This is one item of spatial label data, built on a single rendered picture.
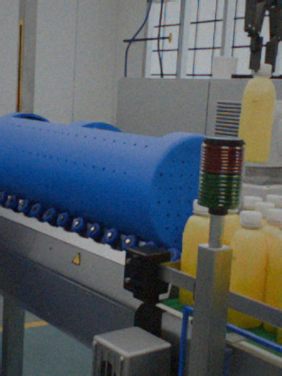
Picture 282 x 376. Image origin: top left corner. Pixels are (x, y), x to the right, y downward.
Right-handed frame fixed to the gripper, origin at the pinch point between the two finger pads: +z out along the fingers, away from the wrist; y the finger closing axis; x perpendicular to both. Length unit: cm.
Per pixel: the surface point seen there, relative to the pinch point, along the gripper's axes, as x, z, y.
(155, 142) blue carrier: -18.3, 20.6, 13.3
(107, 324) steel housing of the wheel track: -33, 67, 12
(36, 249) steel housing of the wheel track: -64, 52, 18
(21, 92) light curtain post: -156, -2, -13
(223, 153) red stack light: 35, 25, 40
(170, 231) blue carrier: -14.1, 40.7, 9.6
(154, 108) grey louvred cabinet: -251, -18, -151
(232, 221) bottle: 5.4, 36.3, 9.3
